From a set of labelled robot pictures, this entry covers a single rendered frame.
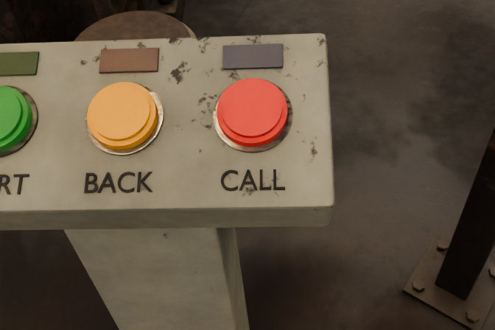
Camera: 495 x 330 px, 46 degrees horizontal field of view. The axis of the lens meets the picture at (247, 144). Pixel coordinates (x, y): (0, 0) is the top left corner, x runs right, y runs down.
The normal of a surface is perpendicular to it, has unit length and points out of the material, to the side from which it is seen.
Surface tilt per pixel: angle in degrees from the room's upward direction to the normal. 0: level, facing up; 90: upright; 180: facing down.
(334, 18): 0
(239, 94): 20
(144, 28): 0
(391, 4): 0
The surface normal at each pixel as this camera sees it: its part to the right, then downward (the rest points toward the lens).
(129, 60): -0.07, -0.35
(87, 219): 0.00, 0.94
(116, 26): -0.07, -0.65
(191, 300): -0.03, 0.76
